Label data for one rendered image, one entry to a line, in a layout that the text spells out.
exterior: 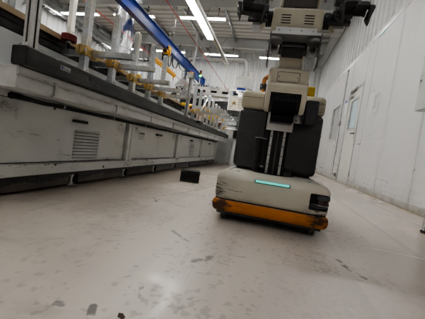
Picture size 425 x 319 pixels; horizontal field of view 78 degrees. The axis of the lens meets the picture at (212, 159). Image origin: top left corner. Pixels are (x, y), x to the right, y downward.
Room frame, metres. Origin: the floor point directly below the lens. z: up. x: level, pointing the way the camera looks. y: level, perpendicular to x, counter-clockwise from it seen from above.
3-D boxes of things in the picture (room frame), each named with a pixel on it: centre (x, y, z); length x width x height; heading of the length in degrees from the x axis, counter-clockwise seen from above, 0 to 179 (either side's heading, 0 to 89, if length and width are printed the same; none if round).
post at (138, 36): (1.92, 0.66, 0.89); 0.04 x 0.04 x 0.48; 78
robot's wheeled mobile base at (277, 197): (1.72, -0.40, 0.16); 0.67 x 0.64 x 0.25; 169
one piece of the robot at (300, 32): (1.44, -0.35, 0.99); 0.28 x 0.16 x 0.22; 79
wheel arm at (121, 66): (1.70, 0.65, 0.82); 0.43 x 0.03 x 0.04; 78
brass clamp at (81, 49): (1.45, 0.76, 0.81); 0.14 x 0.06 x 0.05; 168
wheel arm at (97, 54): (1.46, 0.71, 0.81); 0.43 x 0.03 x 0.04; 78
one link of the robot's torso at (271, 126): (1.55, -0.43, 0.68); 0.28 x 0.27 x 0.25; 79
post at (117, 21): (1.67, 0.71, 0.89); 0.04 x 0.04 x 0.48; 78
